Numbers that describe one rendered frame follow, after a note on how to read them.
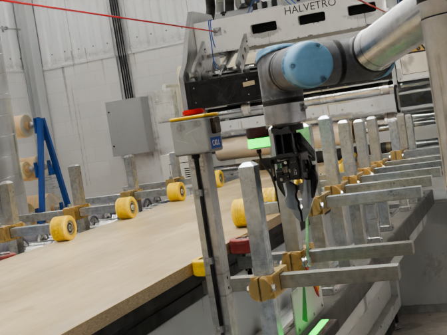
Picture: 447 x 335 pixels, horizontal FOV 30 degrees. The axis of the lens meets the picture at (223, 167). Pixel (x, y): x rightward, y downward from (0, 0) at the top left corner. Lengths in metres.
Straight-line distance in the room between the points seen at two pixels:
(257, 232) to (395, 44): 0.49
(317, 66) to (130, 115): 10.48
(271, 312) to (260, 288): 0.07
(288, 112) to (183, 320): 0.51
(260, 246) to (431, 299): 3.06
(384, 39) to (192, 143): 0.40
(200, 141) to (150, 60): 10.67
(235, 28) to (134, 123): 7.15
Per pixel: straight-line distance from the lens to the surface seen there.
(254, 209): 1.76
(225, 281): 1.53
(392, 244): 2.00
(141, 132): 12.01
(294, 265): 1.99
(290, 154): 1.75
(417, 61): 4.47
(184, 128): 1.49
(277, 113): 1.76
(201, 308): 1.97
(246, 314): 2.26
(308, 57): 1.65
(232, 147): 4.75
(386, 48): 1.59
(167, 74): 12.01
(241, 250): 2.07
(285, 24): 4.94
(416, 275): 4.74
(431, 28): 1.17
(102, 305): 1.57
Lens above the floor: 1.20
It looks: 3 degrees down
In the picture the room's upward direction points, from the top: 9 degrees counter-clockwise
